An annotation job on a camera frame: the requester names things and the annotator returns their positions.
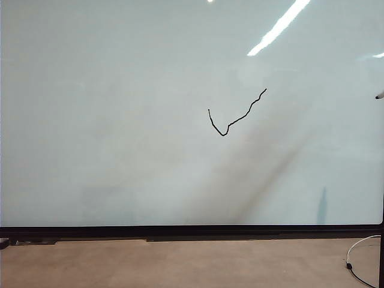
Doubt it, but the white glass whiteboard black frame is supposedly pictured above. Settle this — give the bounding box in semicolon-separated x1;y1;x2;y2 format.
0;0;384;238

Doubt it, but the short black bracket under whiteboard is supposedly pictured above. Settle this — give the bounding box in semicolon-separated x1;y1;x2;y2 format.
15;238;59;245

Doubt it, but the white cable with black plug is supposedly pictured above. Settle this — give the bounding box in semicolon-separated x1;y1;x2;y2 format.
344;235;383;288

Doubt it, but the black whiteboard stand post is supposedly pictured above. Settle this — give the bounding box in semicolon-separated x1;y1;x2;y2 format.
380;222;384;288

